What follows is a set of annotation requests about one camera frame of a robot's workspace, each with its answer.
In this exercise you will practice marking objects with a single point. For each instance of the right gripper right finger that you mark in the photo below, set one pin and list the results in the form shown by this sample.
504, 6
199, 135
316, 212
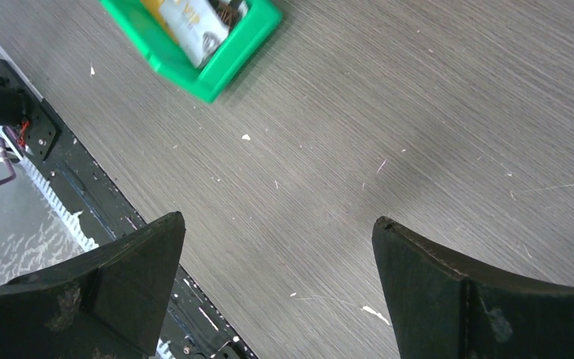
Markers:
444, 304

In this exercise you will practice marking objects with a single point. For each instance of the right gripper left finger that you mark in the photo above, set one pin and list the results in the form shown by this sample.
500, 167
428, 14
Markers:
109, 302

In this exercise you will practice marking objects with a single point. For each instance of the yellow credit card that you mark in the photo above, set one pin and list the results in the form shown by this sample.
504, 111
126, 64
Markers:
153, 6

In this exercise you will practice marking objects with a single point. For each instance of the white silver credit card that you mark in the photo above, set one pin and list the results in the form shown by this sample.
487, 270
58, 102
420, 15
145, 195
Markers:
201, 27

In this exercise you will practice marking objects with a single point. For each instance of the green plastic bin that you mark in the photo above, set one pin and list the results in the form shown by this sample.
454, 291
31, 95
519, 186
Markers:
168, 59

